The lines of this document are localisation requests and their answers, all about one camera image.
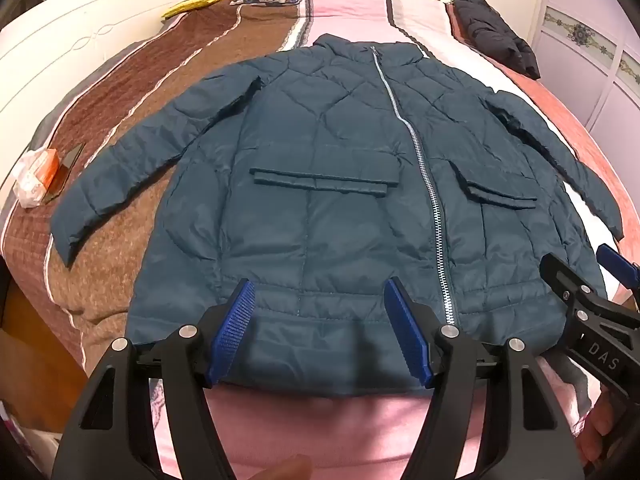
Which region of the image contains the teal quilted jacket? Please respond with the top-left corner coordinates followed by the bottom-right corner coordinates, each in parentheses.
top-left (51, 33), bottom-right (625, 400)

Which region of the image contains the white floral wardrobe door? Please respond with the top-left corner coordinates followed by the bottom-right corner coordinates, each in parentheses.
top-left (537, 2), bottom-right (640, 137)

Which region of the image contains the black smartphone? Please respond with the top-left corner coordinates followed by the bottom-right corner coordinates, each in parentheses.
top-left (42, 142), bottom-right (86, 205)

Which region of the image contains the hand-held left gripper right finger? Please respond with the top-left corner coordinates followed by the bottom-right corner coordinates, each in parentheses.
top-left (382, 276), bottom-right (586, 480)

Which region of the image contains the wooden bed frame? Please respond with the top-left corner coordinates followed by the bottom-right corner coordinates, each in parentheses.
top-left (0, 260), bottom-right (91, 436)

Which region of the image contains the person's right hand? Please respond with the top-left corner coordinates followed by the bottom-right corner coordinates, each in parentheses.
top-left (575, 387), bottom-right (627, 467)

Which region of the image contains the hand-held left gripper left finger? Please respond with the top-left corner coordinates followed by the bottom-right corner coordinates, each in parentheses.
top-left (52, 279), bottom-right (257, 480)

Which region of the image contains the folded black jacket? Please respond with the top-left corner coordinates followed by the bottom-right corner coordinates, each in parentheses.
top-left (452, 0), bottom-right (542, 80)

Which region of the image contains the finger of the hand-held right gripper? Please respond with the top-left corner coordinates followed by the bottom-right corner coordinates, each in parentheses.
top-left (596, 244), bottom-right (640, 287)
top-left (540, 254), bottom-right (608, 323)

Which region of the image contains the yellow pillow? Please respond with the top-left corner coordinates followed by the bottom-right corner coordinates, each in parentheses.
top-left (161, 0), bottom-right (242, 20)

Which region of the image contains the orange white tissue pack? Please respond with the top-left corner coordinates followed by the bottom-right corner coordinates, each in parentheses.
top-left (14, 147), bottom-right (60, 207)

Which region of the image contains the striped brown pink blanket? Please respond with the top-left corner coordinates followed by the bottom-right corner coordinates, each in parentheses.
top-left (0, 0), bottom-right (640, 480)

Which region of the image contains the white ornamented panel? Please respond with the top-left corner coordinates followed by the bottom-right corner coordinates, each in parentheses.
top-left (0, 0), bottom-right (187, 133)

